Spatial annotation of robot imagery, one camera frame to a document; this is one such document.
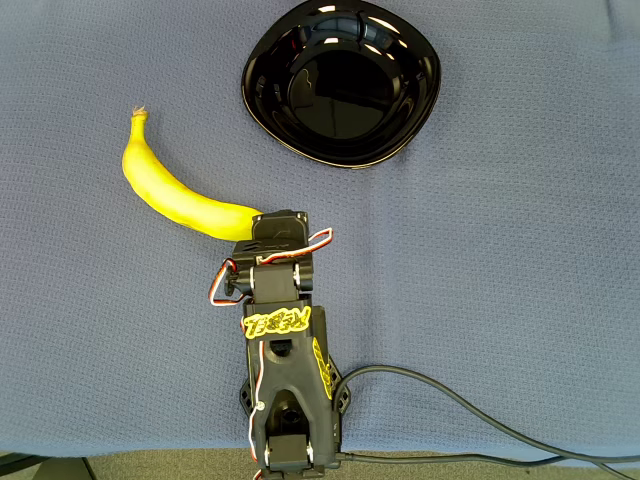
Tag black stand frame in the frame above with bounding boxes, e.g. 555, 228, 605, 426
0, 452, 97, 480

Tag blue woven table cloth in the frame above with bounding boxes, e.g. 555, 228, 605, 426
0, 0, 640, 459

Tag yellow banana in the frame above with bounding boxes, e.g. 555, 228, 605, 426
121, 105, 264, 242

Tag thick black cable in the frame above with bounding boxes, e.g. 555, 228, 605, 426
337, 364, 640, 464

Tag thin black cable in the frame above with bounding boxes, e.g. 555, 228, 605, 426
334, 452, 640, 479

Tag black glossy bowl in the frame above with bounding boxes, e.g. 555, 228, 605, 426
241, 0, 443, 170

